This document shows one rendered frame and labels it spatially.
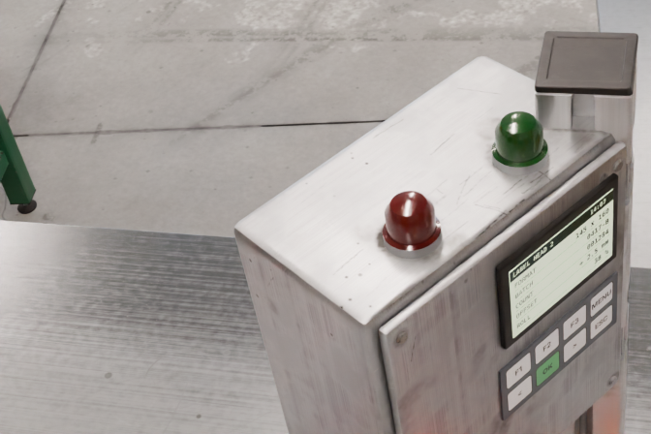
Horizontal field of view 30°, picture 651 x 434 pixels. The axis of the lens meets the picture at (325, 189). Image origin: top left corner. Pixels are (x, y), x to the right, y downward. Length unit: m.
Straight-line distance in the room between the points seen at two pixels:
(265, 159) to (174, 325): 1.51
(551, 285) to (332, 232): 0.11
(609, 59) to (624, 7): 1.21
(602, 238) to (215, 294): 0.89
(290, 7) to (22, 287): 1.99
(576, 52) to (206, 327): 0.88
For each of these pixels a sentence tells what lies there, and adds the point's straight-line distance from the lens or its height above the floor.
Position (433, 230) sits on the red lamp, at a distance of 0.53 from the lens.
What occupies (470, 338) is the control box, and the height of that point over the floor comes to 1.43.
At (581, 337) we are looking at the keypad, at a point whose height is 1.36.
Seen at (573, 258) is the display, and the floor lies 1.43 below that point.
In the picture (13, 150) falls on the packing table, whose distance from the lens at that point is 2.85.
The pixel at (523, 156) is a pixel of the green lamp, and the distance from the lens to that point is 0.56.
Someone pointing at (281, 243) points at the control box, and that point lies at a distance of 0.55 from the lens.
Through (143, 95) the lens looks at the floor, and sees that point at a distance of 3.20.
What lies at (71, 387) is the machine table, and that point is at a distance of 1.40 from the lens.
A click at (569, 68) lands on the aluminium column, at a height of 1.50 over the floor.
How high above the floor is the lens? 1.85
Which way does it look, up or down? 42 degrees down
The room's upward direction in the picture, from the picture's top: 11 degrees counter-clockwise
